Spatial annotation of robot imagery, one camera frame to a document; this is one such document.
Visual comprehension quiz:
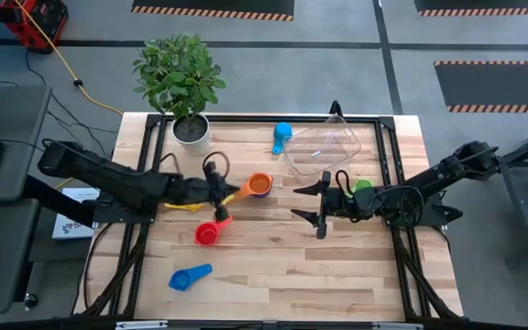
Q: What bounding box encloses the orange measuring cup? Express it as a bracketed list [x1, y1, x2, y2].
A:
[234, 171, 274, 199]

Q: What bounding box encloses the black metal stand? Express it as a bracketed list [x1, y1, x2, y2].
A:
[497, 119, 528, 270]

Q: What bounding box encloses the red measuring cup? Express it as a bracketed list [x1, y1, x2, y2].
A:
[193, 214, 234, 247]

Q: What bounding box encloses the teal measuring cup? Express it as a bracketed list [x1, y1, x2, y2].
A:
[271, 122, 293, 156]

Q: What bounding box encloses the green measuring cup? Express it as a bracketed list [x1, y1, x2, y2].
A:
[349, 177, 376, 198]

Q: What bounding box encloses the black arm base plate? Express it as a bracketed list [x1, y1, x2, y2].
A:
[93, 196, 160, 226]
[380, 190, 448, 228]

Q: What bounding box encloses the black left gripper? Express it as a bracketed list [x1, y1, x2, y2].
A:
[168, 159, 242, 222]

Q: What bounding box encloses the black hazard-striped floor mat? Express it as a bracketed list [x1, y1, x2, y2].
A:
[433, 59, 528, 115]
[130, 0, 295, 23]
[412, 0, 528, 18]

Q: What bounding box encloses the clear plastic basket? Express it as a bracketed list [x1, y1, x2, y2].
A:
[281, 114, 362, 178]

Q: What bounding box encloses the silver metal bracket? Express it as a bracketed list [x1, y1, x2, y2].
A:
[115, 320, 170, 330]
[371, 321, 425, 330]

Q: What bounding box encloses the green potted plant white pot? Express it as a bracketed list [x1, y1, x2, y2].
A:
[132, 32, 227, 157]

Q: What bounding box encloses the red tool case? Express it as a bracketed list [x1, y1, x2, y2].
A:
[0, 0, 70, 53]

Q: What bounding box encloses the black slanted bar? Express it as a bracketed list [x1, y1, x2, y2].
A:
[21, 175, 103, 229]

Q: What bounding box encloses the grey desk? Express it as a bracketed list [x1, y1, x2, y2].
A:
[0, 199, 40, 317]
[0, 84, 53, 205]

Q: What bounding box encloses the yellow floor cable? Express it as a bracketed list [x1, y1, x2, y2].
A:
[13, 0, 125, 116]

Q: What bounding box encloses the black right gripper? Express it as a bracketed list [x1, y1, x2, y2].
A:
[290, 170, 358, 240]

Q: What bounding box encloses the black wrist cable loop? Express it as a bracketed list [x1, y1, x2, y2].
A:
[159, 149, 232, 178]
[335, 169, 355, 196]

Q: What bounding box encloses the black aluminium table frame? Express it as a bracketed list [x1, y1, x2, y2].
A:
[73, 112, 465, 322]

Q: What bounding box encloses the white printed booklet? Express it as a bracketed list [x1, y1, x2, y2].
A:
[51, 186, 102, 241]

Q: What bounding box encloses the large dark blue measuring cup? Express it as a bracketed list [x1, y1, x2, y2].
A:
[168, 263, 214, 292]

